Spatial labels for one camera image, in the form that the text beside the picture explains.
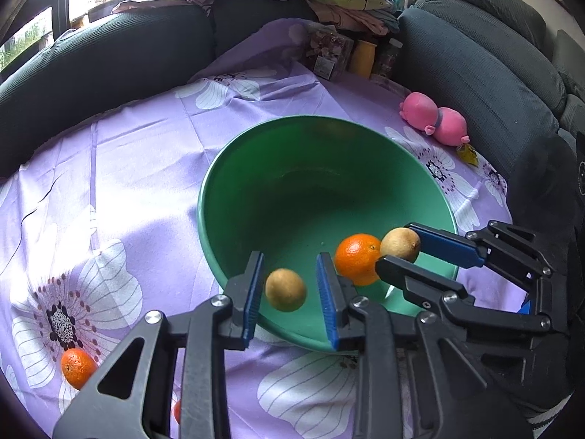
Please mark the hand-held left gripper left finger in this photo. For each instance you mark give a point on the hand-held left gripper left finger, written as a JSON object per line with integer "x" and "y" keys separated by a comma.
{"x": 253, "y": 297}

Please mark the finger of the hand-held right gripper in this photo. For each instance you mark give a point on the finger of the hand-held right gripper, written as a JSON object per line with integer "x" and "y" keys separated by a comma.
{"x": 450, "y": 247}
{"x": 411, "y": 279}

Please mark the pink plush toy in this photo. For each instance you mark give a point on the pink plush toy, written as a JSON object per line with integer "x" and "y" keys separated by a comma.
{"x": 420, "y": 109}

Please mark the yellow jar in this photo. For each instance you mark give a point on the yellow jar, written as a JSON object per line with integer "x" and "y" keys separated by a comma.
{"x": 363, "y": 57}

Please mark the orange mandarin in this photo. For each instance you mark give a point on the orange mandarin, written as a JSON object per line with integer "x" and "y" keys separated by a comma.
{"x": 354, "y": 256}
{"x": 177, "y": 412}
{"x": 75, "y": 366}

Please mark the green plastic bowl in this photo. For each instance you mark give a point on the green plastic bowl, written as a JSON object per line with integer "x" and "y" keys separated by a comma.
{"x": 297, "y": 183}

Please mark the dull yellow lemon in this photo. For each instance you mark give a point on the dull yellow lemon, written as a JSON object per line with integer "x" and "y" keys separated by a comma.
{"x": 285, "y": 289}
{"x": 397, "y": 243}

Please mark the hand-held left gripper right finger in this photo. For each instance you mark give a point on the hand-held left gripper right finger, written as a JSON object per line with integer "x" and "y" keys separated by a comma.
{"x": 327, "y": 302}

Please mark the person's right forearm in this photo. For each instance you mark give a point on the person's right forearm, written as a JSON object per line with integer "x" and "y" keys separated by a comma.
{"x": 553, "y": 420}

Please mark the dark jar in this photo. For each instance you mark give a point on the dark jar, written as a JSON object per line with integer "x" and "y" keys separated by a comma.
{"x": 387, "y": 57}

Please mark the clear packet of snacks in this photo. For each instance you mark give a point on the clear packet of snacks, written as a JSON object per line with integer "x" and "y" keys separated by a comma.
{"x": 327, "y": 50}

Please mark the yellow folded cloth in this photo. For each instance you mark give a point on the yellow folded cloth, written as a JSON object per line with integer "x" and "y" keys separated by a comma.
{"x": 352, "y": 0}

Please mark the purple floral tablecloth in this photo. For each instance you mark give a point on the purple floral tablecloth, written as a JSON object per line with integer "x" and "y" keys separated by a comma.
{"x": 151, "y": 155}

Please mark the yellow paper tag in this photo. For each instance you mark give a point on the yellow paper tag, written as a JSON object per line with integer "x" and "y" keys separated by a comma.
{"x": 468, "y": 154}

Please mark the dark grey sofa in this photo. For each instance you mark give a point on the dark grey sofa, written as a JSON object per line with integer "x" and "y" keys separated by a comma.
{"x": 91, "y": 64}

